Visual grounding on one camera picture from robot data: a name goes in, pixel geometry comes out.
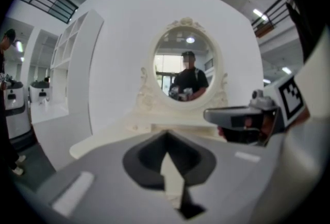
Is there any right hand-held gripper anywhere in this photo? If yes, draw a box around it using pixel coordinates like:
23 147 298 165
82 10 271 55
203 75 311 147

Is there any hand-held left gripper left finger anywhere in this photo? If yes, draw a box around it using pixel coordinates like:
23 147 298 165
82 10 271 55
33 130 186 224

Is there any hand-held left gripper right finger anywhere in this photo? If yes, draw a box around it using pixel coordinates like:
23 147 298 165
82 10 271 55
166 126 326 224

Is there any white ornate vanity table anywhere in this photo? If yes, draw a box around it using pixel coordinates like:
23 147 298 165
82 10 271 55
69 110 227 161

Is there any person's right hand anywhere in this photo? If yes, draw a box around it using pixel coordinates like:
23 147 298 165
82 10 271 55
260 115 274 140

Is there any oval white framed mirror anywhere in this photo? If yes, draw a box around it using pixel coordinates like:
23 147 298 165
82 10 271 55
136 17 230 115

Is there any white wheeled robot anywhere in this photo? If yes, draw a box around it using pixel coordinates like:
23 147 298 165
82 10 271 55
4 80 32 141
28 80 52 106

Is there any white shelf unit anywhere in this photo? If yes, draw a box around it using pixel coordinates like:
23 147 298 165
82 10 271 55
29 9 105 138

